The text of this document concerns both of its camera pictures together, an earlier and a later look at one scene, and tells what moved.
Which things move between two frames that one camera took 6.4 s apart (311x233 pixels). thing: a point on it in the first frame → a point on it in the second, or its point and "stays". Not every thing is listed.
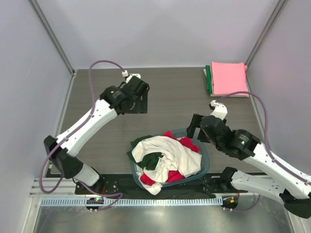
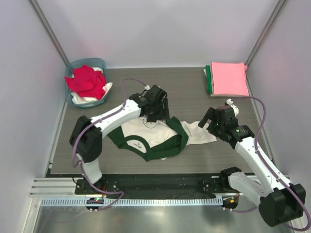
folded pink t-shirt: x=229 y=77 stays
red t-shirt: x=174 y=175 → x=86 y=82
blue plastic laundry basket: x=178 y=133 → x=95 y=62
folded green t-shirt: x=208 y=79 stays
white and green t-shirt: x=153 y=157 → x=159 y=139
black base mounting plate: x=213 y=183 stays
